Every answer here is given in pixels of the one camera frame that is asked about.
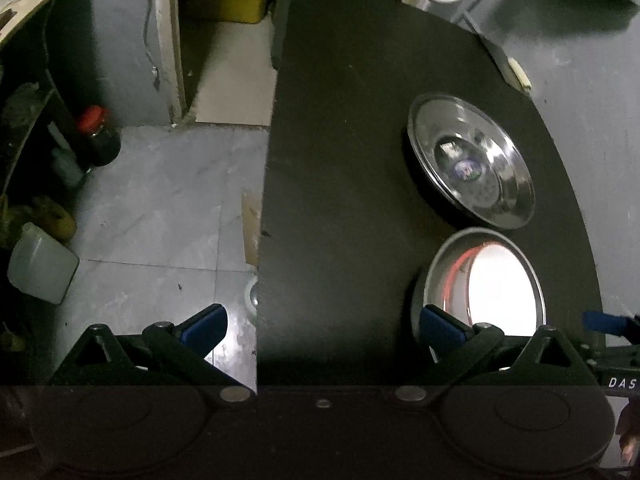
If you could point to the beige door frame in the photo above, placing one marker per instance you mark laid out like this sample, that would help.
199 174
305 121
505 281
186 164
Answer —
167 35

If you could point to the white plastic jug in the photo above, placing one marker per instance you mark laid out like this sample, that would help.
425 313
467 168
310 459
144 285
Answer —
42 262

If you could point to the person's right hand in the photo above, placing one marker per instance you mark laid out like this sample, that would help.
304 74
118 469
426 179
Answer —
629 432

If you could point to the wooden shelf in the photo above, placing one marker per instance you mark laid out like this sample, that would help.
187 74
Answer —
35 15

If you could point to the clear plastic bottle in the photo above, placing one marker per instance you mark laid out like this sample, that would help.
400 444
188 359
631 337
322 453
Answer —
67 167

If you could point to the dark bottle with red cap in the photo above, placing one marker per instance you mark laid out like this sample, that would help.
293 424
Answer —
97 135

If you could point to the yellow plastic jug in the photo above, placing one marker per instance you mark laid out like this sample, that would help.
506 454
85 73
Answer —
54 216

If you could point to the large steel bowl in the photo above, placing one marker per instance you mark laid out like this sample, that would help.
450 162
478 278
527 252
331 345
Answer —
425 290

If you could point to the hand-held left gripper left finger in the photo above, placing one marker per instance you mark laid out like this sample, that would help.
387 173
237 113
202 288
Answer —
204 327

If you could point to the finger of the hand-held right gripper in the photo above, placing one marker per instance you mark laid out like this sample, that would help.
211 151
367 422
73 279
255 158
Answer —
605 322

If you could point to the steel plate with blue sticker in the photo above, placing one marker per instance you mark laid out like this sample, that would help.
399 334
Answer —
470 170

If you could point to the cardboard piece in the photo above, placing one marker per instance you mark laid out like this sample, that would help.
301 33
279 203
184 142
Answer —
250 232

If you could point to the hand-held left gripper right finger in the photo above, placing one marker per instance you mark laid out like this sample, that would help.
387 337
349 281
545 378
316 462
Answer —
442 330

